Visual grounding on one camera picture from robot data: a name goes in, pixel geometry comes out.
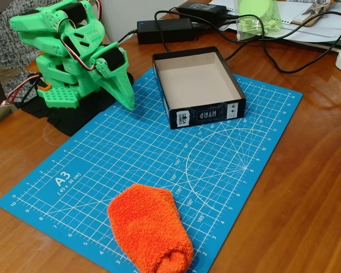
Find brown clipboard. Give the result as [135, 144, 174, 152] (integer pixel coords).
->
[290, 0, 335, 27]

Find blue A3 cutting mat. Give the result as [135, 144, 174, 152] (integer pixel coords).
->
[0, 67, 304, 273]

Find white red black servo cable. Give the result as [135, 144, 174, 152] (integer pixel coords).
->
[56, 0, 103, 72]

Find black power adapter blue light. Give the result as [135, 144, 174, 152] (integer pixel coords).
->
[136, 17, 200, 45]

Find flat black power adapter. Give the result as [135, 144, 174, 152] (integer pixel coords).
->
[176, 1, 228, 18]

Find black cardboard game box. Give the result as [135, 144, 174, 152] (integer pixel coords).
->
[151, 46, 247, 130]

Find white paper sheets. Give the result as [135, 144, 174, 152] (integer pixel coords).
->
[184, 0, 341, 52]

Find red and black wires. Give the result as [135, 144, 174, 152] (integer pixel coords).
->
[4, 73, 43, 106]

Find clear plastic cup green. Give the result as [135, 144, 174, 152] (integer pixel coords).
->
[235, 0, 284, 41]

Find grey knitted fabric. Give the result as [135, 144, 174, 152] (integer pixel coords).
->
[0, 0, 45, 96]

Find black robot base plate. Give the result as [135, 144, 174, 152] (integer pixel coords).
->
[20, 72, 134, 137]

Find orange fluffy sock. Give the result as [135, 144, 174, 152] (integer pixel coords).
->
[107, 183, 194, 273]

